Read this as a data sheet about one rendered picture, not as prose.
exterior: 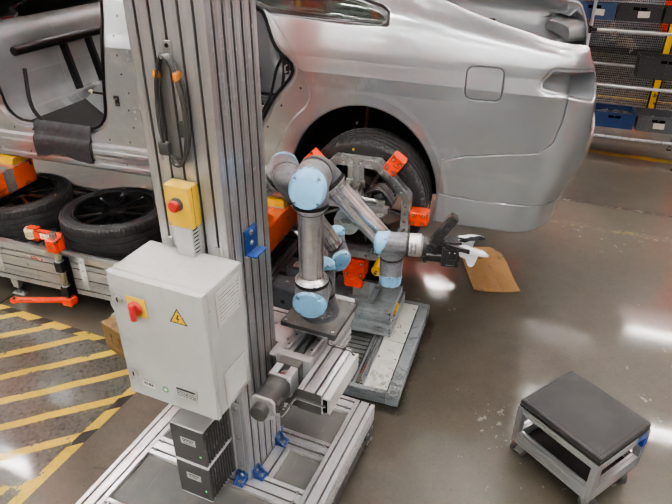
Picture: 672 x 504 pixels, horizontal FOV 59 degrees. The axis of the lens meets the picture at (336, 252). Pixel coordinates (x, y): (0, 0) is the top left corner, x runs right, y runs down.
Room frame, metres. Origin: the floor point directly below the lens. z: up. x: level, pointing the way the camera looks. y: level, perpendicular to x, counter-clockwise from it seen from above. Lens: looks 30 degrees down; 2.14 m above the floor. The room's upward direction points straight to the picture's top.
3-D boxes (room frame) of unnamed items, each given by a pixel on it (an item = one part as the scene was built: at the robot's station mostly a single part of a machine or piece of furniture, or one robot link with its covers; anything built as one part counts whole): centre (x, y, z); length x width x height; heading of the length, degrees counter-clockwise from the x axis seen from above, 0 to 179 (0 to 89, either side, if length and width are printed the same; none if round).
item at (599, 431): (1.80, -1.05, 0.17); 0.43 x 0.36 x 0.34; 34
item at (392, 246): (1.65, -0.18, 1.21); 0.11 x 0.08 x 0.09; 81
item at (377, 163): (2.66, -0.10, 0.85); 0.54 x 0.07 x 0.54; 71
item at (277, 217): (2.92, 0.39, 0.69); 0.52 x 0.17 x 0.35; 161
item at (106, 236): (3.37, 1.41, 0.39); 0.66 x 0.66 x 0.24
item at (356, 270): (2.70, -0.12, 0.48); 0.16 x 0.12 x 0.17; 161
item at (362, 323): (2.84, -0.12, 0.13); 0.50 x 0.36 x 0.10; 71
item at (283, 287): (2.80, 0.22, 0.26); 0.42 x 0.18 x 0.35; 161
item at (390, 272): (1.67, -0.18, 1.12); 0.11 x 0.08 x 0.11; 171
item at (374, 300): (2.82, -0.16, 0.32); 0.40 x 0.30 x 0.28; 71
